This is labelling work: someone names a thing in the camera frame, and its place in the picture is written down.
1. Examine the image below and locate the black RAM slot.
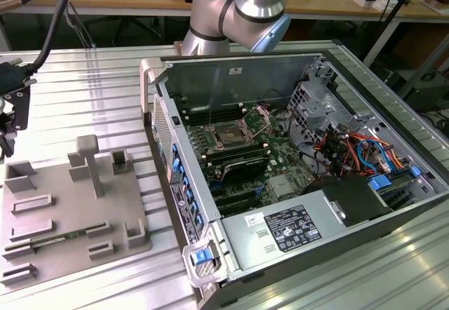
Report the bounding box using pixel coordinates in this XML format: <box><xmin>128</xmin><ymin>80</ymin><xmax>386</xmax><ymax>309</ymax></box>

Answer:
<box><xmin>208</xmin><ymin>150</ymin><xmax>269</xmax><ymax>167</ymax></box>
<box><xmin>205</xmin><ymin>143</ymin><xmax>267</xmax><ymax>159</ymax></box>
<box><xmin>182</xmin><ymin>109</ymin><xmax>243</xmax><ymax>123</ymax></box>
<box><xmin>180</xmin><ymin>101</ymin><xmax>243</xmax><ymax>112</ymax></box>

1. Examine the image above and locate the green motherboard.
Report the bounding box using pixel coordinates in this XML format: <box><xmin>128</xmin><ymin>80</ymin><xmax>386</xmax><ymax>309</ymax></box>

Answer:
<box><xmin>175</xmin><ymin>99</ymin><xmax>317</xmax><ymax>220</ymax></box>

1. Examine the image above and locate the black box on floor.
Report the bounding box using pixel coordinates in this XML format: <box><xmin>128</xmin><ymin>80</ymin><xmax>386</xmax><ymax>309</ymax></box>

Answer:
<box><xmin>388</xmin><ymin>67</ymin><xmax>449</xmax><ymax>113</ymax></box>

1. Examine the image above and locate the silver power supply with label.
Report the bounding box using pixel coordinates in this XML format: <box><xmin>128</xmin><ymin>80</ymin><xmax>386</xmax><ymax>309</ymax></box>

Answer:
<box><xmin>219</xmin><ymin>189</ymin><xmax>326</xmax><ymax>273</ymax></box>

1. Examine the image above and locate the black graphics card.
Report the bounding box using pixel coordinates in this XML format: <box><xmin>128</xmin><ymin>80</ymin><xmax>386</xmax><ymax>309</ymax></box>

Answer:
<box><xmin>219</xmin><ymin>155</ymin><xmax>272</xmax><ymax>187</ymax></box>

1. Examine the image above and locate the black expansion slot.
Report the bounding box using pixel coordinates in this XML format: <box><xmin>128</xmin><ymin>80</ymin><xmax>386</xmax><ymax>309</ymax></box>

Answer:
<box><xmin>212</xmin><ymin>187</ymin><xmax>255</xmax><ymax>204</ymax></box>
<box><xmin>216</xmin><ymin>197</ymin><xmax>262</xmax><ymax>217</ymax></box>

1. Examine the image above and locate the blue wire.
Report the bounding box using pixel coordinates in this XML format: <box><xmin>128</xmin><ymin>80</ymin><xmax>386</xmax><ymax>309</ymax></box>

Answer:
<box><xmin>357</xmin><ymin>137</ymin><xmax>396</xmax><ymax>176</ymax></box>

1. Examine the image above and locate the grey braided hose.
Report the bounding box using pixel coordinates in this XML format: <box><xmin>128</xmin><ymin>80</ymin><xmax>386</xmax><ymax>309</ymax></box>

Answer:
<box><xmin>0</xmin><ymin>0</ymin><xmax>49</xmax><ymax>16</ymax></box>

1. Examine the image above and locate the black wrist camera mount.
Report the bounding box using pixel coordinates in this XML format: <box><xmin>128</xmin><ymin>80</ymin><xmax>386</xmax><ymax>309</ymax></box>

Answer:
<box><xmin>0</xmin><ymin>60</ymin><xmax>38</xmax><ymax>133</ymax></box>

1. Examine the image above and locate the metal socket cover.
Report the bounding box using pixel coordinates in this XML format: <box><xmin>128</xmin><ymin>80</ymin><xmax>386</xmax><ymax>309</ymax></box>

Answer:
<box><xmin>240</xmin><ymin>103</ymin><xmax>273</xmax><ymax>141</ymax></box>

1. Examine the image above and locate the silver perforated drive cage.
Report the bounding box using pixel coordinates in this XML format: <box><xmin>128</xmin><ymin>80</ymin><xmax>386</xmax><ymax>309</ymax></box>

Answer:
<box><xmin>286</xmin><ymin>62</ymin><xmax>356</xmax><ymax>147</ymax></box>

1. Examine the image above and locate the thick black cable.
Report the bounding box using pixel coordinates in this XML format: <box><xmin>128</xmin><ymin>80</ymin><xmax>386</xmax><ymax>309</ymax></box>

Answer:
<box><xmin>20</xmin><ymin>0</ymin><xmax>93</xmax><ymax>76</ymax></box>

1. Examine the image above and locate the CPU socket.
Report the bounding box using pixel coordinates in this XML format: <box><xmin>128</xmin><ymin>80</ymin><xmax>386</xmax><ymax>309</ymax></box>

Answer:
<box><xmin>206</xmin><ymin>119</ymin><xmax>259</xmax><ymax>151</ymax></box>

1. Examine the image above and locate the black plastic air shroud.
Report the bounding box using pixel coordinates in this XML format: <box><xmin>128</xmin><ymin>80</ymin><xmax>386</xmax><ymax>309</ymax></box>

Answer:
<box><xmin>303</xmin><ymin>175</ymin><xmax>392</xmax><ymax>229</ymax></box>

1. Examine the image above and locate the open black PC case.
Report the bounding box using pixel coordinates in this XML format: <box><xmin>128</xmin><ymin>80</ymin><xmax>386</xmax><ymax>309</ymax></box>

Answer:
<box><xmin>139</xmin><ymin>48</ymin><xmax>449</xmax><ymax>310</ymax></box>

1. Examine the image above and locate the red wire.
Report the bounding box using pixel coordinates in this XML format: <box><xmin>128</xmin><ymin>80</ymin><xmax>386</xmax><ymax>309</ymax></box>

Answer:
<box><xmin>326</xmin><ymin>133</ymin><xmax>366</xmax><ymax>175</ymax></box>

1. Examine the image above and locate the orange wire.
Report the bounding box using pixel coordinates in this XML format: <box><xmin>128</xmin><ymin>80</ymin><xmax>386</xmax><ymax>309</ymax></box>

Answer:
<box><xmin>345</xmin><ymin>133</ymin><xmax>408</xmax><ymax>171</ymax></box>

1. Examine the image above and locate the grey plastic parts rack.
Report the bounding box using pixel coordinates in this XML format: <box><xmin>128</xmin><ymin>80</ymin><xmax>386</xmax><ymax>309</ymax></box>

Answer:
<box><xmin>0</xmin><ymin>133</ymin><xmax>154</xmax><ymax>287</ymax></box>

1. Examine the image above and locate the green RAM stick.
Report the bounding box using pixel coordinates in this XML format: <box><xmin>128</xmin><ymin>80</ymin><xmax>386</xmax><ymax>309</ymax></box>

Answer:
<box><xmin>5</xmin><ymin>229</ymin><xmax>91</xmax><ymax>251</ymax></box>

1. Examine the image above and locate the blue case latch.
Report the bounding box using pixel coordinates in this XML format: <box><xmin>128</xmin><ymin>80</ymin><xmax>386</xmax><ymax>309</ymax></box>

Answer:
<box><xmin>190</xmin><ymin>249</ymin><xmax>212</xmax><ymax>266</ymax></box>

